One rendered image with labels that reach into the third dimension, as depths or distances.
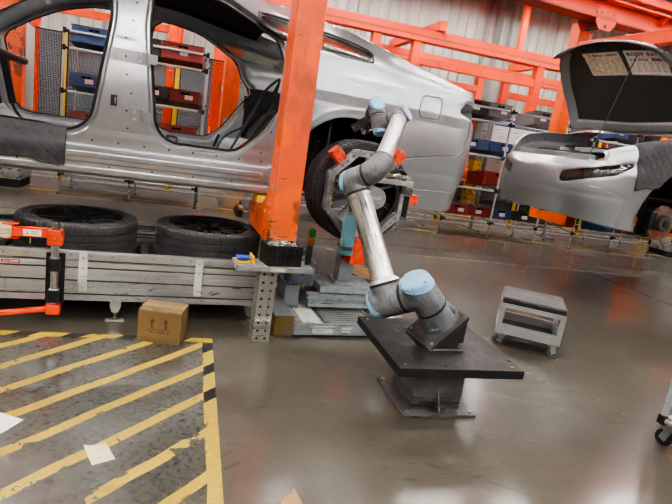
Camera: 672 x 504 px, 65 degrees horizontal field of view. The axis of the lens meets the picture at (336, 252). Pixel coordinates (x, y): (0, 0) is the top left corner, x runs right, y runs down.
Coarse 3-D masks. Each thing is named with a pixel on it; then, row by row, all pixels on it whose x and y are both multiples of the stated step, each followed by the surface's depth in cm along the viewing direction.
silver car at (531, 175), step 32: (512, 160) 558; (544, 160) 511; (576, 160) 484; (608, 160) 466; (512, 192) 554; (544, 192) 506; (576, 192) 478; (608, 192) 463; (640, 192) 458; (608, 224) 470; (640, 224) 496
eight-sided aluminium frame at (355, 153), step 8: (352, 152) 324; (360, 152) 323; (368, 152) 325; (344, 160) 321; (352, 160) 323; (336, 168) 321; (392, 168) 333; (328, 176) 321; (328, 184) 322; (328, 192) 323; (328, 200) 324; (400, 200) 340; (328, 208) 326; (400, 208) 342; (328, 216) 333; (336, 216) 329; (392, 216) 343; (336, 224) 330; (384, 224) 341; (392, 224) 343
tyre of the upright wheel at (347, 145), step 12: (336, 144) 339; (348, 144) 329; (360, 144) 331; (372, 144) 334; (324, 156) 332; (312, 168) 340; (324, 168) 327; (312, 180) 333; (324, 180) 329; (312, 192) 330; (312, 204) 334; (312, 216) 351; (324, 216) 335; (324, 228) 341; (336, 228) 340
